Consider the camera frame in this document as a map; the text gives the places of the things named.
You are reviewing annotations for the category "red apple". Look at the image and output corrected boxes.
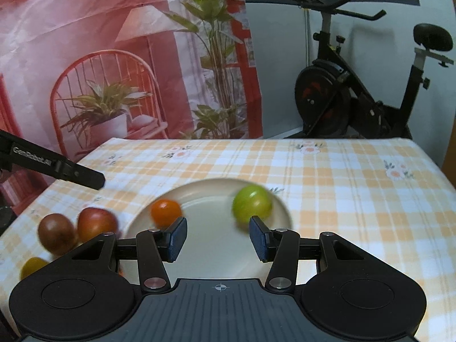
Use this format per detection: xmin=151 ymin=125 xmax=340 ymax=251
xmin=77 ymin=207 xmax=119 ymax=245
xmin=38 ymin=214 xmax=79 ymax=255

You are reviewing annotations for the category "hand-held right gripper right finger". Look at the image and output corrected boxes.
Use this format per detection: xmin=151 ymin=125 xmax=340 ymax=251
xmin=249 ymin=215 xmax=389 ymax=292

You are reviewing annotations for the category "cream round plate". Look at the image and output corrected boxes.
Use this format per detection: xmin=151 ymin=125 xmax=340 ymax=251
xmin=125 ymin=178 xmax=293 ymax=280

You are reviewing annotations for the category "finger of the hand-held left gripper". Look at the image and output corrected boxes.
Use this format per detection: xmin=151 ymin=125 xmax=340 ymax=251
xmin=52 ymin=157 xmax=106 ymax=190

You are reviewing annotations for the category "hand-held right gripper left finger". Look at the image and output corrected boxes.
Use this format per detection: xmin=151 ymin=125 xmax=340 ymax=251
xmin=53 ymin=217 xmax=188 ymax=292

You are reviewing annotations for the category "printed red wall backdrop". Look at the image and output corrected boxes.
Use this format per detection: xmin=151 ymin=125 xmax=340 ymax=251
xmin=0 ymin=0 xmax=264 ymax=229

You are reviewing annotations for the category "green apple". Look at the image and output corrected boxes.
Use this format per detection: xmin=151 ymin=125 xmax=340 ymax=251
xmin=232 ymin=184 xmax=274 ymax=223

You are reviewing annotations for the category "black exercise bike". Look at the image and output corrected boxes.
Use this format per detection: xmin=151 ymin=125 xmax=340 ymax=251
xmin=287 ymin=0 xmax=455 ymax=139

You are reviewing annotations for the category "yellow lemon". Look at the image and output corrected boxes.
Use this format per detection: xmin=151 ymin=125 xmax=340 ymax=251
xmin=20 ymin=257 xmax=50 ymax=280

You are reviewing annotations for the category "orange checked tablecloth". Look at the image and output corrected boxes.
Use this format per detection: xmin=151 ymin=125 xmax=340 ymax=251
xmin=0 ymin=137 xmax=456 ymax=342

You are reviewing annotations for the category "small orange tangerine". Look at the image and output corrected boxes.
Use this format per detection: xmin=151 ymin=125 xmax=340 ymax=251
xmin=150 ymin=199 xmax=182 ymax=228

